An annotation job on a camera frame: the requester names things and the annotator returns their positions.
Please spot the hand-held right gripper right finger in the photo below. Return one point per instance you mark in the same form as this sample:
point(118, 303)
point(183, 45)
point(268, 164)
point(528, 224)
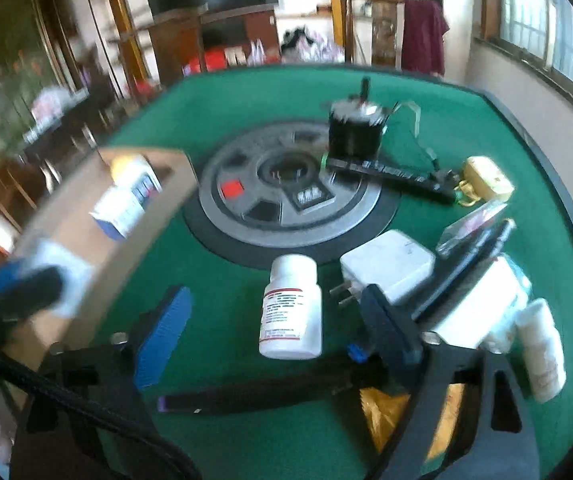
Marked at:
point(391, 330)

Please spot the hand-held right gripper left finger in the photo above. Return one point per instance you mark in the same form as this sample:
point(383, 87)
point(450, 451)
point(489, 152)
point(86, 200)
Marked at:
point(166, 330)

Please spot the white soft packet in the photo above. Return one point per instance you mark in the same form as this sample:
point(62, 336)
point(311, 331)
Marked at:
point(76, 280)

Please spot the brown cardboard box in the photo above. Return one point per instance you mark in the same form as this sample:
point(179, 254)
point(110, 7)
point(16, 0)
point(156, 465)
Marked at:
point(159, 230)

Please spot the cartoon printed tissue pack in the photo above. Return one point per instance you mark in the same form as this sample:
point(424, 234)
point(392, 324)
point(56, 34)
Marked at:
point(496, 290)

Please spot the white power adapter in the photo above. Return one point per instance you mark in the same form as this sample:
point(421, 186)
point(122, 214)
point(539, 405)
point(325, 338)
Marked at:
point(391, 265)

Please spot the yellow foil packet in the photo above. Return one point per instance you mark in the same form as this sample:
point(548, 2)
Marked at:
point(391, 420)

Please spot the black marker pen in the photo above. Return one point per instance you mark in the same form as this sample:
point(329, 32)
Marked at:
point(466, 270)

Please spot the white pill bottle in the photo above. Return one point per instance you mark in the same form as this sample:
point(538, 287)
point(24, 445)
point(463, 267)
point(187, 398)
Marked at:
point(291, 310)

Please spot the black marker purple end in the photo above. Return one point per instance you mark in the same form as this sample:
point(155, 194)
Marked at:
point(266, 392)

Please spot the white and blue carton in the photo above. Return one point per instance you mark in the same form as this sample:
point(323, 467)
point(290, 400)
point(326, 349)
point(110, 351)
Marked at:
point(122, 207)

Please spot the grey round table centre panel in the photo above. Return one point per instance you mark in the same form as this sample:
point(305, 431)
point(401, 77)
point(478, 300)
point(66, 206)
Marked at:
point(246, 230)

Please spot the clear plastic case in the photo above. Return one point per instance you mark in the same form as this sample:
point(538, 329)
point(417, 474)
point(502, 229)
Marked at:
point(471, 227)

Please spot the small white bottle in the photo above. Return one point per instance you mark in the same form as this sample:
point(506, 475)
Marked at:
point(541, 350)

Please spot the yellow keyring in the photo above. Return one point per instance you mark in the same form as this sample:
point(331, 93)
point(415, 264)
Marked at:
point(465, 195)

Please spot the pale yellow power socket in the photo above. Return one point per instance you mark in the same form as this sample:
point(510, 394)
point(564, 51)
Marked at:
point(488, 180)

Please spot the black electric motor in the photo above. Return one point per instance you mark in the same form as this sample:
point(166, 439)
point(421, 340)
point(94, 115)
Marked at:
point(356, 127)

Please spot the red box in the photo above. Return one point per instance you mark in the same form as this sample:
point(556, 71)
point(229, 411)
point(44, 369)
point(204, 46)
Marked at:
point(214, 59)

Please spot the wooden television cabinet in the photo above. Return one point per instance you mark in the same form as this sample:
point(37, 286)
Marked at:
point(181, 45)

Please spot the floral plastic bag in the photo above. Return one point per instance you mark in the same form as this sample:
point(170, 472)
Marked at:
point(311, 45)

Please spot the dark red garment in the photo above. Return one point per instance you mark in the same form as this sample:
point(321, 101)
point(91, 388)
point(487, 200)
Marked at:
point(424, 35)

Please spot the wooden armchair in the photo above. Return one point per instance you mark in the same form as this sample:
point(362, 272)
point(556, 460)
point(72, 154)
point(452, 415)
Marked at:
point(384, 30)

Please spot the dark green wall painting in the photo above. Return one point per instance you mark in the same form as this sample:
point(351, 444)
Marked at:
point(1, 75)

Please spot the window with dark frame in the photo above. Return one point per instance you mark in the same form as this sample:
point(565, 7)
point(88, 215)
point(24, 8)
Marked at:
point(541, 15)

